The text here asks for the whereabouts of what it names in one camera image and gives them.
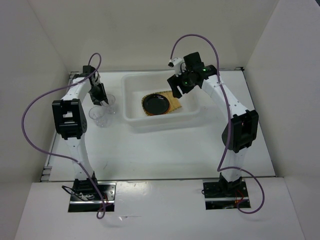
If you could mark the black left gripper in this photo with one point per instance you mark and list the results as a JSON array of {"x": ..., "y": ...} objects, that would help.
[{"x": 96, "y": 100}]

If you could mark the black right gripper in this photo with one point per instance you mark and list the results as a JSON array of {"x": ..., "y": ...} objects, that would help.
[{"x": 174, "y": 81}]

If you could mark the clear plastic cup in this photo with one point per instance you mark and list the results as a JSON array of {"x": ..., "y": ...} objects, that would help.
[
  {"x": 100, "y": 116},
  {"x": 110, "y": 104}
]

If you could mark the woven bamboo tray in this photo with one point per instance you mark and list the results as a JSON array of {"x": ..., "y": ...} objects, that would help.
[{"x": 174, "y": 102}]

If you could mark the black round plate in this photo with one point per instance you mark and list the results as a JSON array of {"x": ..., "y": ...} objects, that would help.
[{"x": 155, "y": 103}]

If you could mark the orange plastic plate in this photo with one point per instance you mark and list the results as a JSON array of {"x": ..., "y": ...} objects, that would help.
[{"x": 155, "y": 114}]

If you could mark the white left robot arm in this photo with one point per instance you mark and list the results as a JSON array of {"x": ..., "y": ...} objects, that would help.
[{"x": 71, "y": 123}]

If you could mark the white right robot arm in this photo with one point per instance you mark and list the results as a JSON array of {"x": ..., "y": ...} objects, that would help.
[{"x": 241, "y": 123}]

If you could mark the translucent white plastic bin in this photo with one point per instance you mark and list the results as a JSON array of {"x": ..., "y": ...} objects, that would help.
[{"x": 139, "y": 84}]

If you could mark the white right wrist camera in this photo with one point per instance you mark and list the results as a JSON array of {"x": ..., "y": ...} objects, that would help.
[{"x": 178, "y": 65}]

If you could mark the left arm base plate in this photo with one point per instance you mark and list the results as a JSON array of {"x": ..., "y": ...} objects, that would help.
[{"x": 100, "y": 197}]

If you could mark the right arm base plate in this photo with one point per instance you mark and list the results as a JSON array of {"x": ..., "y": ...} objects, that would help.
[{"x": 216, "y": 199}]

